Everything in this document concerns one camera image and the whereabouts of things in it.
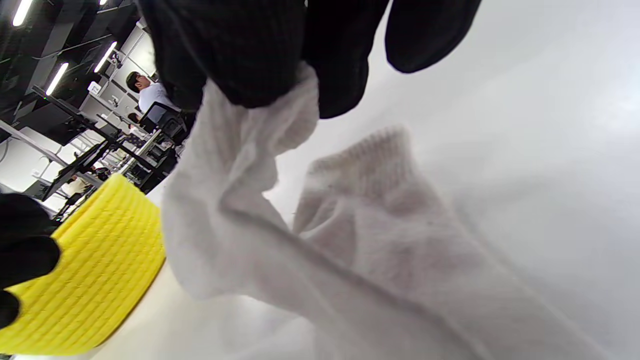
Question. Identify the person's right hand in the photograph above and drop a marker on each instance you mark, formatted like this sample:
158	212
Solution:
250	45

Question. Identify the yellow woven basket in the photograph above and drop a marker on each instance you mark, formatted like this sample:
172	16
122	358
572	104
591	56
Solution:
90	270

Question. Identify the person's left hand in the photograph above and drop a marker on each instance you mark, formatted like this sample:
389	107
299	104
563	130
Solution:
25	240

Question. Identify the row of ceiling strip lights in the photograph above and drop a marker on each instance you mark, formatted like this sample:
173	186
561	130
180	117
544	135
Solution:
56	79

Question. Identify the black metal frame rig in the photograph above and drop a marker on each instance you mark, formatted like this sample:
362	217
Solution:
75	165

